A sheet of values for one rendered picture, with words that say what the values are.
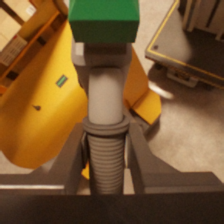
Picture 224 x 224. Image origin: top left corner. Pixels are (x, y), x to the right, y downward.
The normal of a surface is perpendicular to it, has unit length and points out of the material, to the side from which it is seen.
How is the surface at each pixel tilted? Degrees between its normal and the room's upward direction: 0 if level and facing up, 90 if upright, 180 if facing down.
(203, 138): 0
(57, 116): 45
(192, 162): 0
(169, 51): 0
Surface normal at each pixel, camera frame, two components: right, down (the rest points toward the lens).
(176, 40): -0.25, -0.22
